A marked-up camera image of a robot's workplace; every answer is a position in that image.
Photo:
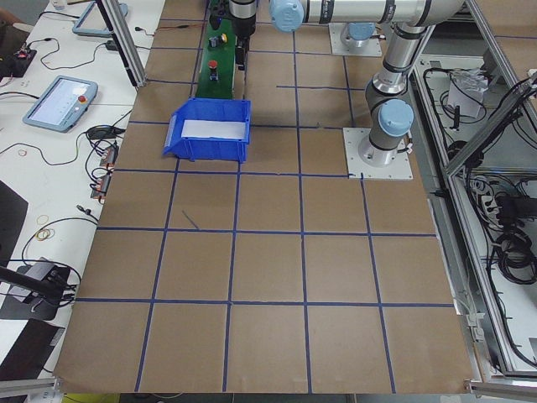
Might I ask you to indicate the yellow push button switch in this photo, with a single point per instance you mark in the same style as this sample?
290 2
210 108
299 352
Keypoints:
217 40

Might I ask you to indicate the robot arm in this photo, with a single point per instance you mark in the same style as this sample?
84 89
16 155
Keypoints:
356 34
405 25

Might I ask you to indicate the aluminium frame post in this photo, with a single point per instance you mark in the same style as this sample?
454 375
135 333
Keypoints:
118 27

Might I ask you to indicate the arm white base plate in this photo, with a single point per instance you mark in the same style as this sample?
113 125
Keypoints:
377 168
372 48

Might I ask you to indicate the green conveyor belt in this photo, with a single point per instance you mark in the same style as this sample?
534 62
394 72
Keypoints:
225 57

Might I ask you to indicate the red push button switch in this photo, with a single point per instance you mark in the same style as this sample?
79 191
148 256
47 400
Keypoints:
213 71

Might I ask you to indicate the blue bin on left side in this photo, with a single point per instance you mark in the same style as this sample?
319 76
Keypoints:
224 110

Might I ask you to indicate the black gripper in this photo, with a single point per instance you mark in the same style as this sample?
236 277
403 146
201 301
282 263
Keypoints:
244 26

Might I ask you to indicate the white foam pad in left bin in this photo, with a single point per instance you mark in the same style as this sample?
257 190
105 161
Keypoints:
205 129

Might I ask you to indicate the teach pendant with red button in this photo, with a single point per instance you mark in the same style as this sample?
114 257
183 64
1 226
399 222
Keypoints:
62 104

